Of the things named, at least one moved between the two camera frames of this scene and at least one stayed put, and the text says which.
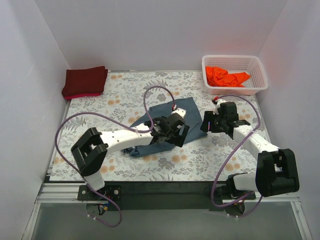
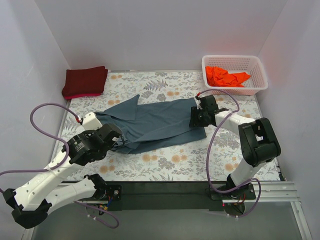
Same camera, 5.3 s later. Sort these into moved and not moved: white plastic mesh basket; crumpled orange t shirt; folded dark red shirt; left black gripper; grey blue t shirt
Moved: grey blue t shirt; left black gripper
Not moved: crumpled orange t shirt; folded dark red shirt; white plastic mesh basket
